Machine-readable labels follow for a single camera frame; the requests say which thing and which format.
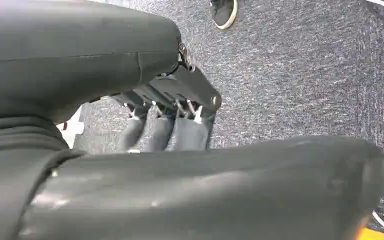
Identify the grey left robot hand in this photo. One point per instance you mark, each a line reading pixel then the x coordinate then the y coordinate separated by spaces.
pixel 79 56

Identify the white flat object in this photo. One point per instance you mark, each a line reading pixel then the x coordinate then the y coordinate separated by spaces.
pixel 72 130

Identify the ribbed grey left arm sleeve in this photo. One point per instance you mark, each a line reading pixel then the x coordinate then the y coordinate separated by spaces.
pixel 16 136

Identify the black shoe with white sole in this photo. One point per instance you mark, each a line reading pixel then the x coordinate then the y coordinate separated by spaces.
pixel 223 12

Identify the orange yellow flat object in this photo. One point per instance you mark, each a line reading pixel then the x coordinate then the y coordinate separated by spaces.
pixel 376 235

